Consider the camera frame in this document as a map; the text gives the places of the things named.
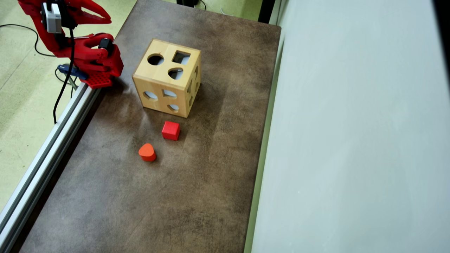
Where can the black post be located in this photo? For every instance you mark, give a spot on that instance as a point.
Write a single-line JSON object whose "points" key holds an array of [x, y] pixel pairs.
{"points": [[266, 10]]}

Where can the wooden shape sorter box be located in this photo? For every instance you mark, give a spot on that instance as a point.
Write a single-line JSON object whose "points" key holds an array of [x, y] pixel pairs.
{"points": [[154, 75]]}

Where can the blue clamp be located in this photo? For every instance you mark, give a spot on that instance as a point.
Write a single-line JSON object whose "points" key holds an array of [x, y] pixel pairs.
{"points": [[72, 71]]}

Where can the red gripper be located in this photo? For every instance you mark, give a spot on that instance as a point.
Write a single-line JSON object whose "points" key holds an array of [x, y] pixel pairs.
{"points": [[81, 10]]}

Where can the red perforated base plate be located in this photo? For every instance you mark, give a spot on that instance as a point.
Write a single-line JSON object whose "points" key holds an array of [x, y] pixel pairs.
{"points": [[98, 80]]}

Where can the aluminium profile rail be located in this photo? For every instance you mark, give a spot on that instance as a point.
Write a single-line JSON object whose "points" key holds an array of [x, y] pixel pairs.
{"points": [[45, 154]]}

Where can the red cube block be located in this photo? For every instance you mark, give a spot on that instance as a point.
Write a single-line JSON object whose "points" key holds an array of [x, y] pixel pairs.
{"points": [[171, 130]]}

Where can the orange rounded triangle block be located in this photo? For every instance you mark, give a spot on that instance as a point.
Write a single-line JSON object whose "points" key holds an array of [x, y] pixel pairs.
{"points": [[146, 151]]}

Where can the red robot arm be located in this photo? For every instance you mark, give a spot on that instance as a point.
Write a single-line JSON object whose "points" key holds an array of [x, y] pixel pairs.
{"points": [[91, 59]]}

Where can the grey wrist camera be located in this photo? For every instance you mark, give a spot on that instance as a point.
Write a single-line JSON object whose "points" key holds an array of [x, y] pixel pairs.
{"points": [[51, 17]]}

